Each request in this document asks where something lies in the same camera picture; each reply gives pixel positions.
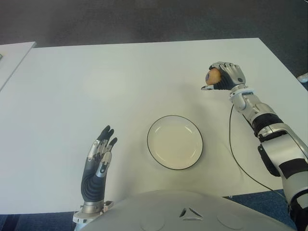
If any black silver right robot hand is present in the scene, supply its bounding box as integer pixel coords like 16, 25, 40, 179
201, 61, 246, 91

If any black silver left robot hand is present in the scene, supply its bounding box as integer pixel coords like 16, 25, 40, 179
80, 125, 118, 204

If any red yellow apple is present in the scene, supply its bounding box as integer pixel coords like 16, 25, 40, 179
205, 68, 222, 86

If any white plate with black rim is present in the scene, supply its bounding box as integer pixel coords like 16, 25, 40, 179
147, 115, 205, 171

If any grey robot torso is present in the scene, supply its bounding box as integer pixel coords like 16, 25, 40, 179
80, 190, 298, 231

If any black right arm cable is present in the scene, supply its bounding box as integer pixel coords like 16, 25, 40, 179
228, 103, 289, 193

